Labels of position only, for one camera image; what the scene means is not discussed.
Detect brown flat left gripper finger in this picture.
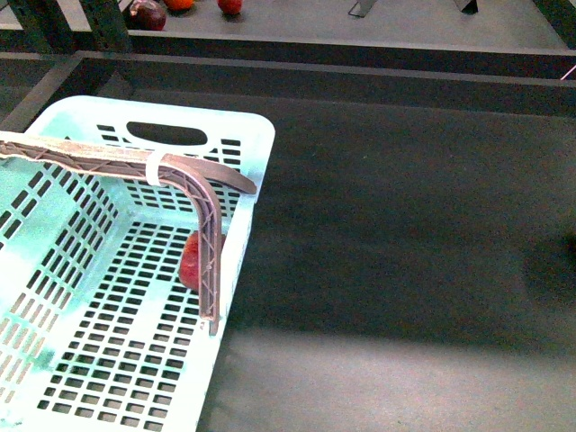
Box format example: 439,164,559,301
1,131,257,194

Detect dark green shelf upright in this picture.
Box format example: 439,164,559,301
6,1,131,54

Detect orange fruit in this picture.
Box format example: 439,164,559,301
164,0,195,13

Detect brown lattice left gripper finger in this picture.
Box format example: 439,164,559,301
0,139,222,337

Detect red apple on shelf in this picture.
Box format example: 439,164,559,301
217,0,243,16

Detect light blue plastic basket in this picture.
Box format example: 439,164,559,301
1,96,275,431

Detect grey triangular shelf divider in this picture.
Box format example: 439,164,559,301
348,0,377,18

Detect dark red apple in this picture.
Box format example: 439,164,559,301
127,0,167,32

